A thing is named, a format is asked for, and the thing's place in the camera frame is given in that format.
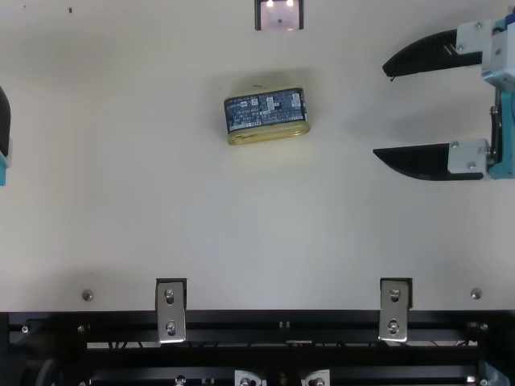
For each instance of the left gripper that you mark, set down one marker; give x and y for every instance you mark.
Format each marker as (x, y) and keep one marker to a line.
(2, 173)

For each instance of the small square scanner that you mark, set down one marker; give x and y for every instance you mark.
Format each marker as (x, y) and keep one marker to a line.
(279, 16)

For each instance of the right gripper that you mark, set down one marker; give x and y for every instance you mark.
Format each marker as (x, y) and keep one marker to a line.
(505, 64)

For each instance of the rectangular tin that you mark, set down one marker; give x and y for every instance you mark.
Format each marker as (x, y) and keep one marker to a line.
(263, 114)

